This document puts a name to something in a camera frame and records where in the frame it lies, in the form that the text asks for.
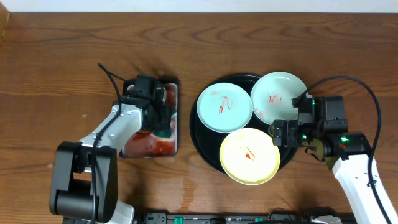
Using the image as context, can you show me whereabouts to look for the green scrub sponge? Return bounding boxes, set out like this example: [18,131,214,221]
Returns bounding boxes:
[152,106,177,138]

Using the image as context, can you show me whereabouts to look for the pale green plate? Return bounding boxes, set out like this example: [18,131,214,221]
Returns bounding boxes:
[250,72,307,124]

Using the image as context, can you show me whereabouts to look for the yellow plate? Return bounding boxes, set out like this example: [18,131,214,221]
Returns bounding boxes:
[219,128,281,185]

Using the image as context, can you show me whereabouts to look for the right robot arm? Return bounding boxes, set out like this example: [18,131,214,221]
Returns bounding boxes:
[268,119,397,223]

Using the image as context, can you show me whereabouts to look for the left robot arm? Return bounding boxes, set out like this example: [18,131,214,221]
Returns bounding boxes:
[49,90,178,223]

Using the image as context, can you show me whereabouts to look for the black rectangular wash tray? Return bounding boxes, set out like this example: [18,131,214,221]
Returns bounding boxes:
[119,77,179,158]

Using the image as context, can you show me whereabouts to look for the black round serving tray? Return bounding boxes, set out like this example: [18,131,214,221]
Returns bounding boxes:
[189,73,298,175]

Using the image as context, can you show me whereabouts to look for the light blue plate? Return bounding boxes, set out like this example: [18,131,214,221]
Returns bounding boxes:
[197,82,253,133]

